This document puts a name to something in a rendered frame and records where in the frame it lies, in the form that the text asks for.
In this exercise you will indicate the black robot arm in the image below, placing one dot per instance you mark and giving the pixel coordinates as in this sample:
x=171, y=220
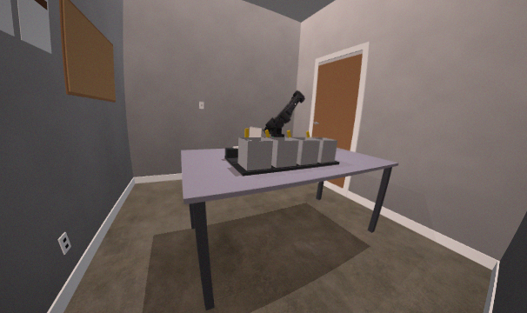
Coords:
x=283, y=117

